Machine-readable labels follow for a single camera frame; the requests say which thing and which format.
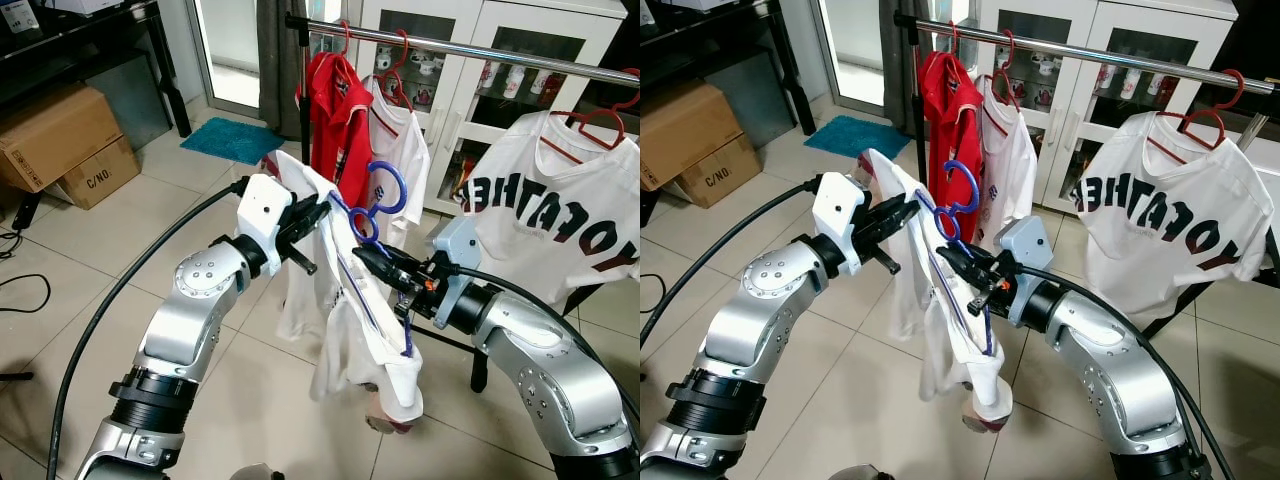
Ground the white jersey with black lettering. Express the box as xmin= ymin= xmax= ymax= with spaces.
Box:
xmin=462 ymin=110 xmax=641 ymax=311
xmin=1075 ymin=110 xmax=1276 ymax=326

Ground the white glass door cabinet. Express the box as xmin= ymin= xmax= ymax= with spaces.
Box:
xmin=345 ymin=0 xmax=626 ymax=216
xmin=975 ymin=0 xmax=1236 ymax=216

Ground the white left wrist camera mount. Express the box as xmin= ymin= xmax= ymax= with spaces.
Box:
xmin=812 ymin=172 xmax=871 ymax=276
xmin=237 ymin=175 xmax=296 ymax=276

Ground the teal floor mat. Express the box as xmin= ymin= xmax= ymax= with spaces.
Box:
xmin=803 ymin=115 xmax=913 ymax=161
xmin=180 ymin=117 xmax=286 ymax=166

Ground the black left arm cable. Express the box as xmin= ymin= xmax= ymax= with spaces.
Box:
xmin=45 ymin=178 xmax=251 ymax=480
xmin=640 ymin=178 xmax=823 ymax=349

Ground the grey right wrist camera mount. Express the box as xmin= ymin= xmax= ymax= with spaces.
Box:
xmin=995 ymin=215 xmax=1051 ymax=326
xmin=432 ymin=215 xmax=483 ymax=326

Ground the large cardboard box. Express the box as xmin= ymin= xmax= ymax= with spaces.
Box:
xmin=640 ymin=80 xmax=746 ymax=191
xmin=0 ymin=85 xmax=126 ymax=193

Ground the white framed glass door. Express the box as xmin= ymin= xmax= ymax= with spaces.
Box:
xmin=808 ymin=0 xmax=886 ymax=116
xmin=190 ymin=0 xmax=263 ymax=119

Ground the black desk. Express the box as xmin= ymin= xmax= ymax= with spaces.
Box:
xmin=0 ymin=0 xmax=193 ymax=138
xmin=640 ymin=0 xmax=816 ymax=136

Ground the dark grey curtain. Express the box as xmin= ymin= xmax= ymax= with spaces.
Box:
xmin=880 ymin=0 xmax=926 ymax=131
xmin=257 ymin=0 xmax=311 ymax=141

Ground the plain white shirt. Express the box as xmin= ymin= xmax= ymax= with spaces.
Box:
xmin=850 ymin=148 xmax=1013 ymax=433
xmin=262 ymin=150 xmax=426 ymax=433

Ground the white shirt with red collar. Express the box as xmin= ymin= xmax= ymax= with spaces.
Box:
xmin=975 ymin=75 xmax=1041 ymax=251
xmin=362 ymin=75 xmax=433 ymax=251

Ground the small printed cardboard box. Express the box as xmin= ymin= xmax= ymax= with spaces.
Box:
xmin=675 ymin=132 xmax=763 ymax=209
xmin=55 ymin=135 xmax=141 ymax=211

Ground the blue plastic hanger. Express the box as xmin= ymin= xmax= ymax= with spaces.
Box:
xmin=912 ymin=160 xmax=996 ymax=359
xmin=328 ymin=160 xmax=416 ymax=359

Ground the thin black floor cable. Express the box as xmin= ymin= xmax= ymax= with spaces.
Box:
xmin=0 ymin=272 xmax=51 ymax=315
xmin=640 ymin=272 xmax=668 ymax=317

